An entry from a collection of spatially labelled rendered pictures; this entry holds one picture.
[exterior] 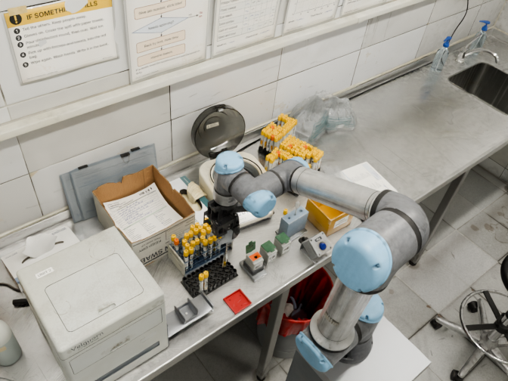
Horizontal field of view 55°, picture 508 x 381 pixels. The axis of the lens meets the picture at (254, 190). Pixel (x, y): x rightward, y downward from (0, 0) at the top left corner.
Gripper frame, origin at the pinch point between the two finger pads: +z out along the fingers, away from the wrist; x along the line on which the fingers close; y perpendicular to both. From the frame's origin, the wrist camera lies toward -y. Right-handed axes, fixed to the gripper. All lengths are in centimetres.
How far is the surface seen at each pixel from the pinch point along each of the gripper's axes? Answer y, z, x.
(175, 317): 23.9, 13.8, 7.4
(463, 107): -160, 17, -11
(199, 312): 17.3, 13.7, 10.2
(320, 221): -39.5, 12.4, 5.6
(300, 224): -32.4, 12.7, 2.2
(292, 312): -42, 83, 4
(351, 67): -112, 1, -51
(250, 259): -6.3, 10.2, 5.4
